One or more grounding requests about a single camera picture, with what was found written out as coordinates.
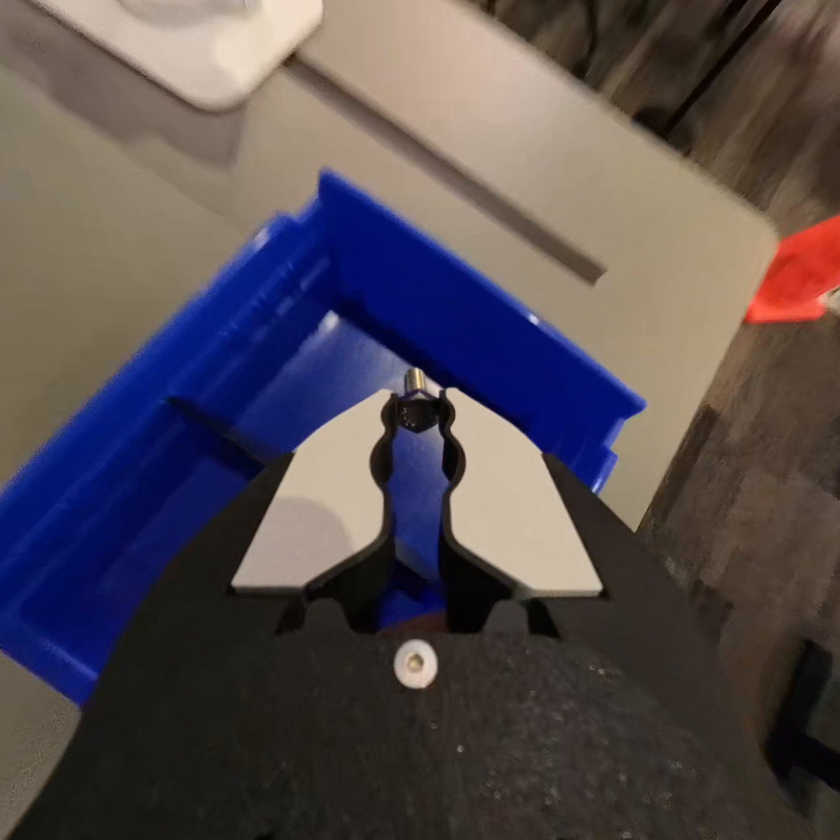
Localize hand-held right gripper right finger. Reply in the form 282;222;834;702
438;387;605;635

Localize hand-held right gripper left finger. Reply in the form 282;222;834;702
230;388;399;634

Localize silver hex bolt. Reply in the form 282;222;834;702
396;367;437;435

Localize blue plastic bin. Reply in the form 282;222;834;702
0;167;647;707

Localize orange traffic cone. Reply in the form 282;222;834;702
743;215;840;325

